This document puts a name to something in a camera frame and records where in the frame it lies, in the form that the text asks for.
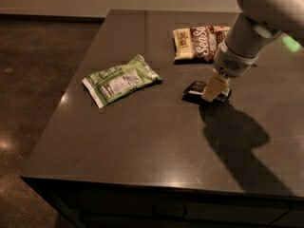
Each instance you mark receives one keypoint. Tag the black rxbar chocolate bar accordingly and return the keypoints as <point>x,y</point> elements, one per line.
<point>193,94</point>

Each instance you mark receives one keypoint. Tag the green snack bag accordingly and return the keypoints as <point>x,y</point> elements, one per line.
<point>109,85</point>

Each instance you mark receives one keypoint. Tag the brown chip bag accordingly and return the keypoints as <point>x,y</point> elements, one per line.
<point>200,43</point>

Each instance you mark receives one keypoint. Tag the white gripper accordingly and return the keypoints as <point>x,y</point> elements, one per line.
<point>232,63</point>

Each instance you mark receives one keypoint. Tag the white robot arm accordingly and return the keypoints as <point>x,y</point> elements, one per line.
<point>286,16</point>

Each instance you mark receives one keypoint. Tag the dark cabinet under counter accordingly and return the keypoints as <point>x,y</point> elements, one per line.
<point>95,205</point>

